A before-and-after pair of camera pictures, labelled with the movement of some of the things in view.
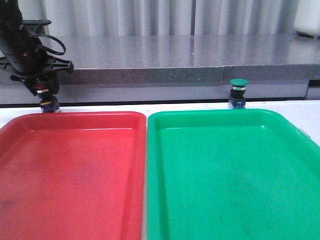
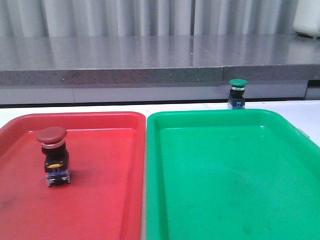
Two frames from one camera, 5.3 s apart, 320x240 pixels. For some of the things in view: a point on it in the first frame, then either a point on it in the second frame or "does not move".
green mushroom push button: x=237 y=100 does not move
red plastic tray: x=72 y=175 does not move
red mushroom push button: x=48 y=104 → x=57 y=159
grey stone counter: x=190 y=69 does not move
